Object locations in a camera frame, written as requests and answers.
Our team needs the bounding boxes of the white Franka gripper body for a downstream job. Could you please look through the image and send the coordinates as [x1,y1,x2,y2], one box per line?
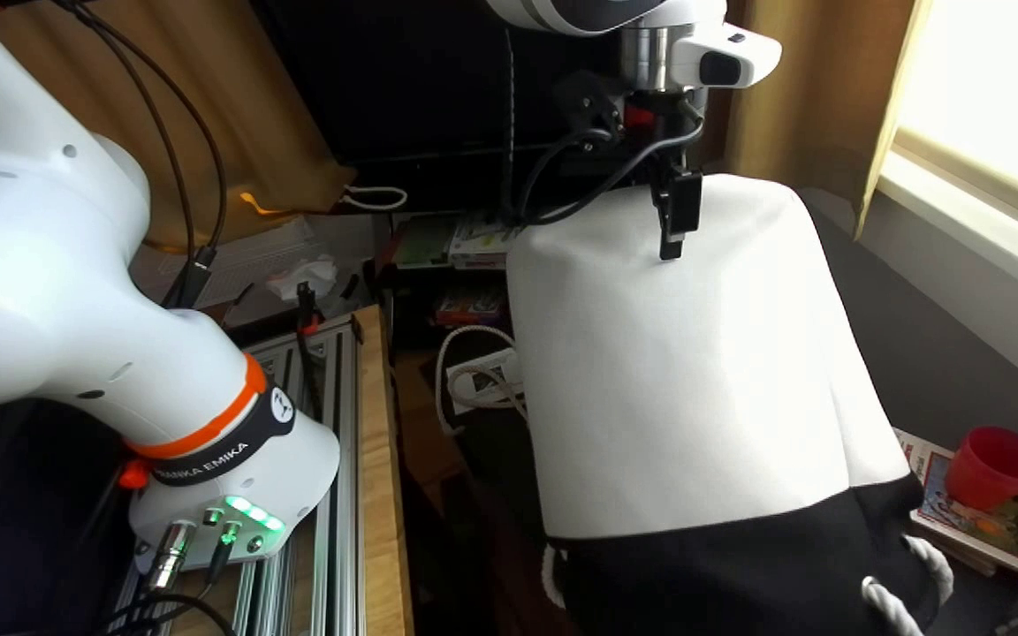
[619,21,784,183]

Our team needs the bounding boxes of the white bag with black trim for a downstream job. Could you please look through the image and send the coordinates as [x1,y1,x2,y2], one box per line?
[502,174,959,636]

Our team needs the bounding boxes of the tan curtain beside window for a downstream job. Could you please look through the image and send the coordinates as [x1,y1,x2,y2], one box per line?
[696,0,920,227]

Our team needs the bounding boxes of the green printed box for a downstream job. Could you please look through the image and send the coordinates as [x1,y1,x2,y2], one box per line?
[397,212,524,271]

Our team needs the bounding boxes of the red flat box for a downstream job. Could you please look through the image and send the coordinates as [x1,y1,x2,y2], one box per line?
[431,292,510,337]

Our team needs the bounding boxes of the white power strip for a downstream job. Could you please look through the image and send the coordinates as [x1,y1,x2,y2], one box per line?
[442,348,528,416]

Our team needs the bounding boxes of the black monitor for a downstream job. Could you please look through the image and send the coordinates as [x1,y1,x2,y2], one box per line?
[251,0,654,174]

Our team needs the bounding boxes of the crumpled white tissue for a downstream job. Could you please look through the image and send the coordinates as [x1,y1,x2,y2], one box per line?
[266,254,341,306]

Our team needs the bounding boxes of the wooden board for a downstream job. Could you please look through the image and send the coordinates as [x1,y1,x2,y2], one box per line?
[345,300,416,636]

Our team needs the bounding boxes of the red plastic cup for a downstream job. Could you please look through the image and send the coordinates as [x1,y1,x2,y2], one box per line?
[945,423,1018,511]

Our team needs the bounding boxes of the tan curtain with wide folds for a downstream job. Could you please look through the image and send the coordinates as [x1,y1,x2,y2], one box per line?
[0,0,360,254]

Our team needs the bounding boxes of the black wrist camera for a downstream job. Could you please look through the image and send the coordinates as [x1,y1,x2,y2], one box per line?
[553,66,654,137]

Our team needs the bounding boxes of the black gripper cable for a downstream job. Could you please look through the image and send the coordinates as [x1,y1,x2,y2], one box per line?
[502,21,708,227]

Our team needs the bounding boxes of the white power cable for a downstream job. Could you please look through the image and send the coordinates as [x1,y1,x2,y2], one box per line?
[431,320,530,442]

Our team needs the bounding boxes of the white window frame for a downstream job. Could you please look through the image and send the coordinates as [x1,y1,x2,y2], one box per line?
[855,0,1018,304]

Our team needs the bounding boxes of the white cable loop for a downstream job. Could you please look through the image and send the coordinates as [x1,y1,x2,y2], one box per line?
[339,183,414,214]

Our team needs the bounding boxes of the aluminium frame rails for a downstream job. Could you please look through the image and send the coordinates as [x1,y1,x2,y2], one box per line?
[106,316,366,636]

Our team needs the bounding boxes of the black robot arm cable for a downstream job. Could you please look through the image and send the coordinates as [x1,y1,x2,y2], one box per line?
[54,0,228,312]

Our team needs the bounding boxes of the black base cables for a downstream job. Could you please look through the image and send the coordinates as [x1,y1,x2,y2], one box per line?
[94,582,240,636]

